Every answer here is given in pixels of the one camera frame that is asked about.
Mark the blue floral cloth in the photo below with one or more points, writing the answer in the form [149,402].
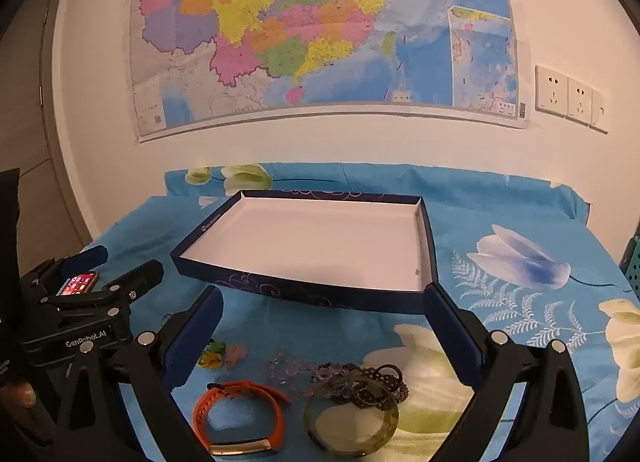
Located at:
[500,252]

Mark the orange fitness band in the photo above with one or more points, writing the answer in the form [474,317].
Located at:
[240,386]

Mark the green jade bangle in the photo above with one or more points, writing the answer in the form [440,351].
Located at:
[310,417]

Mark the white wall socket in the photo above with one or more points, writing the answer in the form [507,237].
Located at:
[551,90]
[600,111]
[580,99]

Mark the navy shallow cardboard box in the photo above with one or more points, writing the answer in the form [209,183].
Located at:
[325,242]

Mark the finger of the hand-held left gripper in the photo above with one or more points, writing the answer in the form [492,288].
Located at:
[140,279]
[86,257]

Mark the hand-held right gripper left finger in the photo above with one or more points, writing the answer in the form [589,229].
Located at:
[192,342]

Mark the colourful wall map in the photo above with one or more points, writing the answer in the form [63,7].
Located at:
[325,31]

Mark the multicolour glass charm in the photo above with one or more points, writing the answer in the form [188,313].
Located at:
[210,361]

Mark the pink pendant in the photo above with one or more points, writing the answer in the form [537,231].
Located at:
[236,356]

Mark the beige door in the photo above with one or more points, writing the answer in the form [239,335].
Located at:
[30,91]

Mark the person's left hand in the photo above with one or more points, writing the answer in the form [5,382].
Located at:
[21,394]

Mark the teal plastic basket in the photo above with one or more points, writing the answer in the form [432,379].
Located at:
[631,269]

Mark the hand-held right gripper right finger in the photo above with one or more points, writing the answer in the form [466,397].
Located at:
[452,339]

